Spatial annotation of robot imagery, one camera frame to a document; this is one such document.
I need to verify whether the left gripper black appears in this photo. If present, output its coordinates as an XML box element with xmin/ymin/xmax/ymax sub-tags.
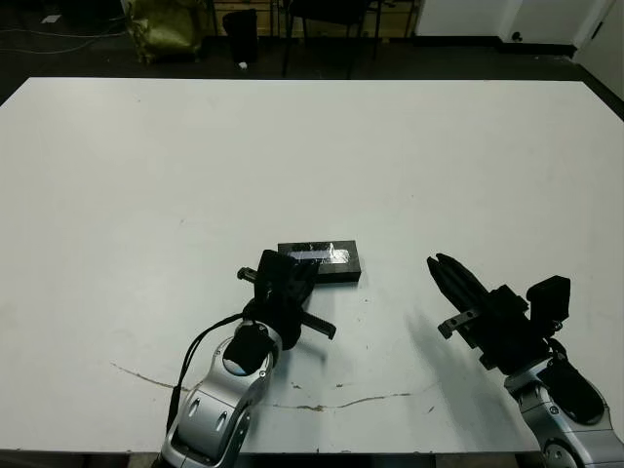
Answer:
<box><xmin>236</xmin><ymin>262</ymin><xmax>338</xmax><ymax>352</ymax></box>

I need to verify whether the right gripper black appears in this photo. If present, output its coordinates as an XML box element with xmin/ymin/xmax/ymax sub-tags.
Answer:
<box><xmin>425</xmin><ymin>253</ymin><xmax>551</xmax><ymax>375</ymax></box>

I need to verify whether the black box lid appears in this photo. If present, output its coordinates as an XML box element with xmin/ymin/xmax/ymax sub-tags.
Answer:
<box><xmin>277</xmin><ymin>238</ymin><xmax>364</xmax><ymax>286</ymax></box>

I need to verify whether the black mesh office chair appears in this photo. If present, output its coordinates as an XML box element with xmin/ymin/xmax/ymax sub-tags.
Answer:
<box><xmin>281</xmin><ymin>0</ymin><xmax>424</xmax><ymax>80</ymax></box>

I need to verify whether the black waste bin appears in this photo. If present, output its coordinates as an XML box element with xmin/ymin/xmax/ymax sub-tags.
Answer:
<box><xmin>222</xmin><ymin>8</ymin><xmax>260</xmax><ymax>65</ymax></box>

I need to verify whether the white door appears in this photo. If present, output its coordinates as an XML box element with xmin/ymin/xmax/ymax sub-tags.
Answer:
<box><xmin>574</xmin><ymin>0</ymin><xmax>624</xmax><ymax>90</ymax></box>

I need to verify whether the yellow green sack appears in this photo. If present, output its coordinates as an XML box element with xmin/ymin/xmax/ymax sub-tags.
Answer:
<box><xmin>124</xmin><ymin>0</ymin><xmax>205</xmax><ymax>64</ymax></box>

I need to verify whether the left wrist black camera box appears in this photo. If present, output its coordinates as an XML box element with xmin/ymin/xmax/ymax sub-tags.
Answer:
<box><xmin>254</xmin><ymin>249</ymin><xmax>297</xmax><ymax>292</ymax></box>

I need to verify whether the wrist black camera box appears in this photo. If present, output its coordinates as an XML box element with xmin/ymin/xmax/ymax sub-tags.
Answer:
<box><xmin>526</xmin><ymin>275</ymin><xmax>572</xmax><ymax>333</ymax></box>
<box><xmin>254</xmin><ymin>249</ymin><xmax>297</xmax><ymax>292</ymax></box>

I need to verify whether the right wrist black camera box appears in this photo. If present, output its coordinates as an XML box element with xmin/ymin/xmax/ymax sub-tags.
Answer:
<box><xmin>526</xmin><ymin>275</ymin><xmax>572</xmax><ymax>333</ymax></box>

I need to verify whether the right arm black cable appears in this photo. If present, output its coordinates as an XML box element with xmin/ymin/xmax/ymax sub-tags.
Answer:
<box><xmin>546</xmin><ymin>334</ymin><xmax>572</xmax><ymax>365</ymax></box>

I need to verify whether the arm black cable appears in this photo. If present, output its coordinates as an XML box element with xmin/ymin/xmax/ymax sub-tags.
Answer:
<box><xmin>165</xmin><ymin>313</ymin><xmax>248</xmax><ymax>436</ymax></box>
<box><xmin>546</xmin><ymin>334</ymin><xmax>572</xmax><ymax>365</ymax></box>

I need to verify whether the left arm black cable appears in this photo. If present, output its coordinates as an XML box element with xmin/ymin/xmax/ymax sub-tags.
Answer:
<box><xmin>165</xmin><ymin>313</ymin><xmax>248</xmax><ymax>436</ymax></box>

